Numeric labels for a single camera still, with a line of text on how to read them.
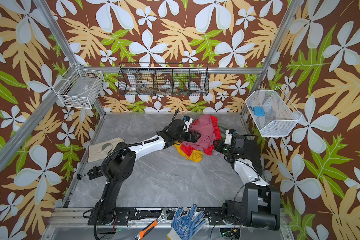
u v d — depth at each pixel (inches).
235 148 26.6
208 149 35.4
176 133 29.0
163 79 38.2
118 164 21.8
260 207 16.4
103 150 38.7
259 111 33.9
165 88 38.8
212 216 29.0
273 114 32.6
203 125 35.3
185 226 27.7
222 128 37.8
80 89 33.8
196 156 37.6
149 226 28.1
